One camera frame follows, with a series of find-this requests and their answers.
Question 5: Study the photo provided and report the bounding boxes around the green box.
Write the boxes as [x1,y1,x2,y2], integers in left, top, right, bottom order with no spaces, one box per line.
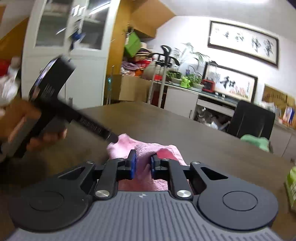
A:
[124,31,142,56]

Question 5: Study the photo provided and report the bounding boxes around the green packet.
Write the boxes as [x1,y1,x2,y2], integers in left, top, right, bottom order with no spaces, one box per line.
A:
[285,165,296,212]

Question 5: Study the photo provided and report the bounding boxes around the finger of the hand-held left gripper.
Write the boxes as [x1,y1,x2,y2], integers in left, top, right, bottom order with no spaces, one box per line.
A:
[66,105,119,143]

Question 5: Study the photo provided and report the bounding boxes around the wooden wall cabinet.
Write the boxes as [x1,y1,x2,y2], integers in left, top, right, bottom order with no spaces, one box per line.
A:
[129,0,176,39]

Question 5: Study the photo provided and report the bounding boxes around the white crumpled plastic bags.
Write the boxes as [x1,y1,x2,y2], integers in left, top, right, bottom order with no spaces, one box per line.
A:
[0,57,22,109]

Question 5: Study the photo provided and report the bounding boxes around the large framed calligraphy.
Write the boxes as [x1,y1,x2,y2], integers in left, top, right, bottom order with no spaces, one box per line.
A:
[207,20,280,68]

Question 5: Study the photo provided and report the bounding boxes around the small framed calligraphy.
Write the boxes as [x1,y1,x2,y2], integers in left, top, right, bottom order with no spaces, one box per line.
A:
[203,62,258,103]

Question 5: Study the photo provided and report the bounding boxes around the black office chair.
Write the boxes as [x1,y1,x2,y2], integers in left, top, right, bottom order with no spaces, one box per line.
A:
[150,45,180,68]

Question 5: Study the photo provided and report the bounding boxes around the colourful boxes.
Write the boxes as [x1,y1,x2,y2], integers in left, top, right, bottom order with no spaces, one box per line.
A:
[277,105,296,129]

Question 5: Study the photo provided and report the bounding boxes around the small potted plant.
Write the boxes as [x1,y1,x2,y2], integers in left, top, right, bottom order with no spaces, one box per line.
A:
[166,70,184,84]

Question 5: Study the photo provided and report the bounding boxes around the red appliance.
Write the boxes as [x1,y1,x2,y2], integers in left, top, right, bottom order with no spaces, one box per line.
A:
[201,79,216,93]

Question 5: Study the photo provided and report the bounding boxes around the blue key tassel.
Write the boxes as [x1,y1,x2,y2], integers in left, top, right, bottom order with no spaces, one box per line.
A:
[69,31,86,50]

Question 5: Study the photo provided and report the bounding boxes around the white side desk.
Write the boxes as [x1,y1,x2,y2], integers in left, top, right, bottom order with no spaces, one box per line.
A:
[161,81,241,119]

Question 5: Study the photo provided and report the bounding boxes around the cardboard box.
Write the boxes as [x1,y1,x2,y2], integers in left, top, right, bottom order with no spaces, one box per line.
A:
[119,74,153,103]

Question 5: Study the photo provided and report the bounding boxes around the green cloth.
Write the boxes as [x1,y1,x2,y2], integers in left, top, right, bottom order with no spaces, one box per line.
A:
[240,134,271,153]

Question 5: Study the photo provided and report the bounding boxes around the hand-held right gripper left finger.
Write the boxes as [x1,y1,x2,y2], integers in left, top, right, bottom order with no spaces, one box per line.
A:
[53,149,137,200]

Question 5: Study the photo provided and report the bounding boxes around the low grey cabinet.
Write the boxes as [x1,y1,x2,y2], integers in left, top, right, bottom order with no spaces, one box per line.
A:
[269,120,296,161]

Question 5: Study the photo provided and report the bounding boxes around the pink towel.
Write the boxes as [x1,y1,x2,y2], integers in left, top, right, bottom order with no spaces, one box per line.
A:
[106,133,188,192]

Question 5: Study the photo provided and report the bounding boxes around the golden plaque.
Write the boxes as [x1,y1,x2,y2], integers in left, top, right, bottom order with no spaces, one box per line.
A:
[262,84,296,110]

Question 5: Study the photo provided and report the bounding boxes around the pile of colourful bags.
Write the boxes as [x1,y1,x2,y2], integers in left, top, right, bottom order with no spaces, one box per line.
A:
[120,47,158,78]

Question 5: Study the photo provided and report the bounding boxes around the white glass-door cabinet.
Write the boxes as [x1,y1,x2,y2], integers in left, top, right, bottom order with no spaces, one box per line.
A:
[22,0,121,109]

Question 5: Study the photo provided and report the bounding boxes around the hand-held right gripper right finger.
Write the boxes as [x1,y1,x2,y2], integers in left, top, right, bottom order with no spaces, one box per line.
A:
[151,154,232,200]

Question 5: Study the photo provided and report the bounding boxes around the person's left hand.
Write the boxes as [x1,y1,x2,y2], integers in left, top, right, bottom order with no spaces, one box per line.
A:
[6,101,68,152]

